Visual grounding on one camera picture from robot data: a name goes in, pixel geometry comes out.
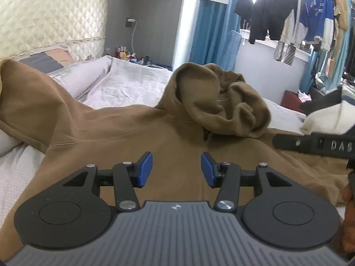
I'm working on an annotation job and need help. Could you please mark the brown hoodie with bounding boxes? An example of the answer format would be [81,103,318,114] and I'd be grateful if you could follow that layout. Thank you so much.
[1,60,354,253]

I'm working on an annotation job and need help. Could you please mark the person's right hand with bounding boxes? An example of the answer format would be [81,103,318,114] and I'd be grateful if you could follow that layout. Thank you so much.
[341,170,355,255]

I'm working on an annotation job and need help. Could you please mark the red storage box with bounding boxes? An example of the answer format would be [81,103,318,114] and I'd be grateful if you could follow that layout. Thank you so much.
[280,90,304,113]

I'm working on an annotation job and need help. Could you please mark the light grey duvet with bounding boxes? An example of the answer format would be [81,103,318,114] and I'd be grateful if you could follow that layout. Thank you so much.
[1,57,176,164]

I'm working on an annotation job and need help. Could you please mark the striped hanging garment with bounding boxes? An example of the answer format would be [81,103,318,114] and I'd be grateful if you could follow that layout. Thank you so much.
[272,41,296,66]

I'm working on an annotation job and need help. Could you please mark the bottles on nightstand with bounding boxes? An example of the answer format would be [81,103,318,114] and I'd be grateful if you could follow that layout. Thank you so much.
[115,46,137,63]

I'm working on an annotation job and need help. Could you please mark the blue covered chair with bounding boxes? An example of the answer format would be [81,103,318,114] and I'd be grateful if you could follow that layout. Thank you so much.
[215,30,242,71]

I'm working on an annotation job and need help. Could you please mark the blue white hanging jacket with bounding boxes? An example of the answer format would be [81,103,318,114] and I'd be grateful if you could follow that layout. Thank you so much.
[294,0,334,52]

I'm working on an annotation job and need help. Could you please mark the patchwork pillow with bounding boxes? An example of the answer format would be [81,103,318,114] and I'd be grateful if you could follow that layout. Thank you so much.
[19,49,74,74]

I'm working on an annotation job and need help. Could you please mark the tan hanging coat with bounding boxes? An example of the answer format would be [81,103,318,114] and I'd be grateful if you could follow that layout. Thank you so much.
[334,0,349,31]

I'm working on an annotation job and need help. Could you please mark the blue curtain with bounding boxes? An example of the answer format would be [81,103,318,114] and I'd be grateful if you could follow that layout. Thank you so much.
[189,0,241,65]

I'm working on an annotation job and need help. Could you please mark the black hanging jacket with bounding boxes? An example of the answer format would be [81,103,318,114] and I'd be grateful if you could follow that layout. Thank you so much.
[235,0,298,45]

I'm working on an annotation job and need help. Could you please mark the wall socket with charger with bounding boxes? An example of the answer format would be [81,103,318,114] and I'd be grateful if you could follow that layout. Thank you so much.
[126,18,136,28]

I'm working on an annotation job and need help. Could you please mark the white charger cable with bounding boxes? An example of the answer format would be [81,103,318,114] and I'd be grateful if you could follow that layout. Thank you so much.
[130,20,138,58]

